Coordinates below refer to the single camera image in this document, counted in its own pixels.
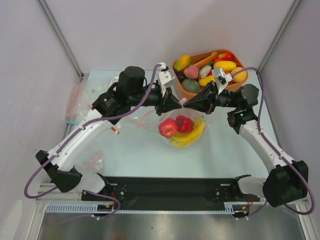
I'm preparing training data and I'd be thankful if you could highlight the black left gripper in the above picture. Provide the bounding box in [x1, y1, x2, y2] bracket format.
[128, 84, 181, 116]

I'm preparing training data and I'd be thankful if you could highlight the red toy apple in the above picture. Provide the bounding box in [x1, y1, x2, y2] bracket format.
[158, 118, 177, 138]

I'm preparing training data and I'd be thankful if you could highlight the red toy bell pepper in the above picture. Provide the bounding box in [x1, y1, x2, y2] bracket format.
[175, 115, 195, 133]

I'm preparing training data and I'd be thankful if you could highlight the clear red-dotted zip bag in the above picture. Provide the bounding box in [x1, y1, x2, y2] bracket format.
[125, 107, 208, 148]

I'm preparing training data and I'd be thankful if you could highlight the yellow toy banana bunch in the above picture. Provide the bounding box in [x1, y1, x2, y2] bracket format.
[169, 117, 206, 148]

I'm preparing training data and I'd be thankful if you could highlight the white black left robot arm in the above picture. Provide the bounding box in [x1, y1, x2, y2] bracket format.
[35, 62, 182, 200]

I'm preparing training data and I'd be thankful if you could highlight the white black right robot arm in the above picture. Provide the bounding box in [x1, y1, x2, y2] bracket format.
[183, 82, 311, 207]

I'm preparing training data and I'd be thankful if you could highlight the clear zip bag pile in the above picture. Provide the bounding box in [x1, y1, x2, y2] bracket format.
[65, 76, 119, 125]

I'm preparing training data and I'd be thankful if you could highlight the green brown toy melon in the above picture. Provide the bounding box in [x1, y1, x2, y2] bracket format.
[181, 78, 201, 94]

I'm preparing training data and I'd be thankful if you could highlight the white toy garlic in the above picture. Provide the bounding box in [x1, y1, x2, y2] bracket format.
[198, 65, 212, 79]

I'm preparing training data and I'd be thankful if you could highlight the orange plastic fruit basket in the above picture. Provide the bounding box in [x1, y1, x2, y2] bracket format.
[171, 49, 249, 101]

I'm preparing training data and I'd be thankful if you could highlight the pink toy peach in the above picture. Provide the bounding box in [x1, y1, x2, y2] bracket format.
[183, 65, 199, 80]

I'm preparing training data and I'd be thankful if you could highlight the yellow toy lemon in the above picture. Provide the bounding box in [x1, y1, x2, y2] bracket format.
[213, 60, 237, 72]

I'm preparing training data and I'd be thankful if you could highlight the orange toy carrot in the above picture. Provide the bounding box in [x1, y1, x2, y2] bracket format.
[191, 51, 218, 68]

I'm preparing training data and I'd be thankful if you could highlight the yellow orange toy peach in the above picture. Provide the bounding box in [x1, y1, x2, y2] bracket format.
[230, 67, 248, 83]

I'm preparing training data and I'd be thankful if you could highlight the yellow green toy mango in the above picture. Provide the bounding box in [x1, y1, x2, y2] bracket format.
[173, 54, 192, 72]

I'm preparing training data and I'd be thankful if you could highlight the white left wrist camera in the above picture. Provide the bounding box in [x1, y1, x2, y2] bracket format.
[157, 62, 177, 97]

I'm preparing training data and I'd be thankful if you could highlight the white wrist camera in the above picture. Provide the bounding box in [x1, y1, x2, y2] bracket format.
[211, 67, 233, 95]
[157, 62, 177, 97]

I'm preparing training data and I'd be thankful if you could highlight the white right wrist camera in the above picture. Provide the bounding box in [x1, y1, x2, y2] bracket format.
[211, 67, 233, 95]

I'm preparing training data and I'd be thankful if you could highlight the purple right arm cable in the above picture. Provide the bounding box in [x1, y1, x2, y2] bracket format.
[228, 65, 317, 220]

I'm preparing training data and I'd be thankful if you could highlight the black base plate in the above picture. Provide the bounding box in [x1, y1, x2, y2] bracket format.
[81, 176, 260, 212]

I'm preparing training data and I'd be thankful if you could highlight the aluminium front rail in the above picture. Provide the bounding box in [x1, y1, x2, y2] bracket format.
[34, 182, 310, 206]

